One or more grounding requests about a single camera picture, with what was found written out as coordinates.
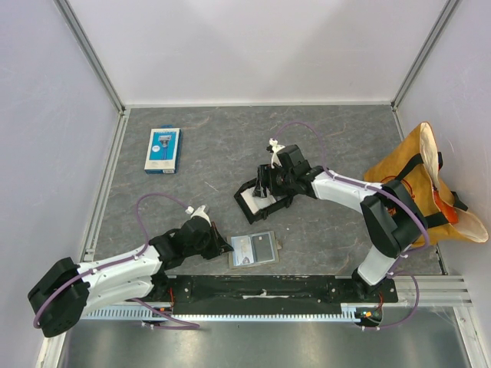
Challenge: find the black plastic card box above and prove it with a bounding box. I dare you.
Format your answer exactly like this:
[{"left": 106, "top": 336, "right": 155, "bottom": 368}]
[{"left": 233, "top": 179, "right": 294, "bottom": 225}]

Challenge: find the silver VIP credit card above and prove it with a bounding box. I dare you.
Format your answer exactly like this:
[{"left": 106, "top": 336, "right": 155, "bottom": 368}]
[{"left": 230, "top": 235, "right": 255, "bottom": 267}]

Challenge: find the grey card holder wallet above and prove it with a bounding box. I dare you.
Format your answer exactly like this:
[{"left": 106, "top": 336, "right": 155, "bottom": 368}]
[{"left": 227, "top": 231, "right": 281, "bottom": 269}]

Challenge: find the dark grey credit card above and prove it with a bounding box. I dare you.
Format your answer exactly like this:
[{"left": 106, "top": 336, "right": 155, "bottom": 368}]
[{"left": 252, "top": 234, "right": 275, "bottom": 262}]

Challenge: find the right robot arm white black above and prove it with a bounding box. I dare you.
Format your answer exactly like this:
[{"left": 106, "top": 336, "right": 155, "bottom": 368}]
[{"left": 236, "top": 141, "right": 429, "bottom": 302}]

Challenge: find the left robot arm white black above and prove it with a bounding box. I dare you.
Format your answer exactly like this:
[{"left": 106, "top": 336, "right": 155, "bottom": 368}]
[{"left": 28, "top": 216, "right": 233, "bottom": 337}]

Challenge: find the white card stack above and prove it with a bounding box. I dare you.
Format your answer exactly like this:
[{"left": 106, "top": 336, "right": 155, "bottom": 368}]
[{"left": 241, "top": 189, "right": 276, "bottom": 215}]

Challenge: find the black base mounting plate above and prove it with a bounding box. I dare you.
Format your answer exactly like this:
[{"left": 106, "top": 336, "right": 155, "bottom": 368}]
[{"left": 144, "top": 275, "right": 398, "bottom": 317}]

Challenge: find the blue razor package box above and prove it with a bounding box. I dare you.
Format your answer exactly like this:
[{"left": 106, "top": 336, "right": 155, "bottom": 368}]
[{"left": 144, "top": 126, "right": 182, "bottom": 174}]

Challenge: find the yellow tote bag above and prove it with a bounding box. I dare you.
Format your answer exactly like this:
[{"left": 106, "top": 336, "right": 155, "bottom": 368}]
[{"left": 364, "top": 122, "right": 489, "bottom": 245}]

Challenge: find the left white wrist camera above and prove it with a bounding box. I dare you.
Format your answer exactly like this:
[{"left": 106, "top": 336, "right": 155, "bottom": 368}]
[{"left": 185, "top": 205, "right": 211, "bottom": 223}]

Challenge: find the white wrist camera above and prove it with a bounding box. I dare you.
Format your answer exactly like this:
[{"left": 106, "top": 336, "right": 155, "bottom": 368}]
[
  {"left": 266, "top": 138, "right": 285, "bottom": 167},
  {"left": 185, "top": 205, "right": 211, "bottom": 223}
]

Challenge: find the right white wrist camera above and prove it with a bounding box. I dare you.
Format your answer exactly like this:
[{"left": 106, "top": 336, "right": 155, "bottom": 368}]
[{"left": 266, "top": 138, "right": 285, "bottom": 167}]

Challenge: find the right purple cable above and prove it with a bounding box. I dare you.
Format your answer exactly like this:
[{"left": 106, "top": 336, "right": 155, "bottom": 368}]
[{"left": 274, "top": 121, "right": 430, "bottom": 330}]

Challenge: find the grey slotted cable duct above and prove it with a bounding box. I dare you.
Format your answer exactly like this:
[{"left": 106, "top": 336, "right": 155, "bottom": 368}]
[{"left": 82, "top": 304, "right": 375, "bottom": 323}]

